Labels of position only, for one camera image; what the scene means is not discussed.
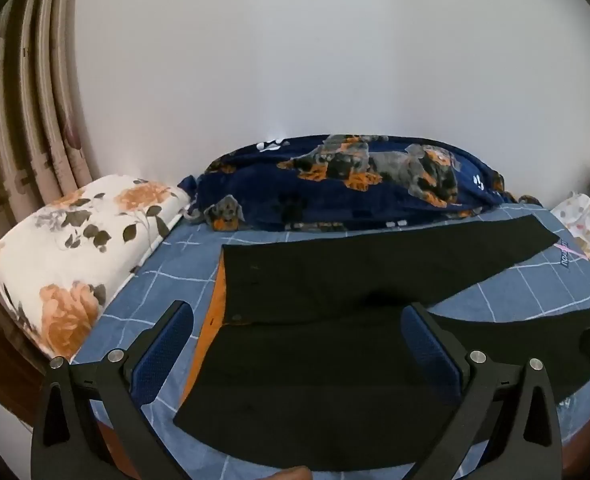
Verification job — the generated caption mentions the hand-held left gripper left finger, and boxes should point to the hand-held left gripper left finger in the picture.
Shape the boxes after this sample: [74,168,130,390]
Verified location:
[30,300,195,480]

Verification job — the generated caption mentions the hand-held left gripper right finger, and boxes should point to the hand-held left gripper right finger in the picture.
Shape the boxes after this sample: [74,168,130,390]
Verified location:
[400,302,564,480]

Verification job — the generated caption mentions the black pants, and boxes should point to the black pants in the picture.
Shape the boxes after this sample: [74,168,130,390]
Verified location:
[173,214,590,472]

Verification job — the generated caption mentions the person's left hand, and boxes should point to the person's left hand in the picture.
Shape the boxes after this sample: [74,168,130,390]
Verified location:
[267,465,314,480]

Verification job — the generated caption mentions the blue checked bedsheet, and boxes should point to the blue checked bedsheet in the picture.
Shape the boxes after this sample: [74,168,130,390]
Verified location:
[70,205,590,480]

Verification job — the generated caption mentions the white floral pillow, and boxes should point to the white floral pillow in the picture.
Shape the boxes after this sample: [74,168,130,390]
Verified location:
[0,174,192,361]

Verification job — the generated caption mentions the navy dog print blanket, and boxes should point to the navy dog print blanket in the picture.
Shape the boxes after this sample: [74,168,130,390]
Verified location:
[177,133,543,232]

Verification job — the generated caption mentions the beige patterned curtain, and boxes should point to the beige patterned curtain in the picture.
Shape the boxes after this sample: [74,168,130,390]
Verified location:
[0,0,101,261]

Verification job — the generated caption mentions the wooden bed frame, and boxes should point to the wooden bed frame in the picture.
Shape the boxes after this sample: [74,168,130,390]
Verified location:
[0,280,43,423]

